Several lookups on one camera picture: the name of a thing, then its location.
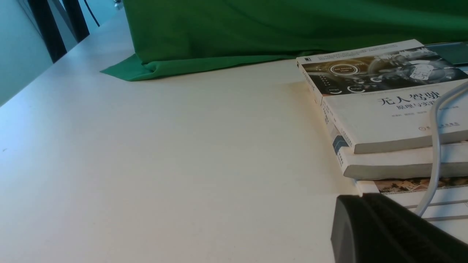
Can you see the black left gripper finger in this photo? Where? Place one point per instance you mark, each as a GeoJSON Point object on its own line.
{"type": "Point", "coordinates": [375, 229]}

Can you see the top book with dashboard cover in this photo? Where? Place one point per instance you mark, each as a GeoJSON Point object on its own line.
{"type": "Point", "coordinates": [379, 98]}

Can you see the green backdrop cloth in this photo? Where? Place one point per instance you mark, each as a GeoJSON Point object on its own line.
{"type": "Point", "coordinates": [179, 37]}

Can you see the black frame posts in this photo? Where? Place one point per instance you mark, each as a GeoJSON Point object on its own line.
{"type": "Point", "coordinates": [48, 29]}

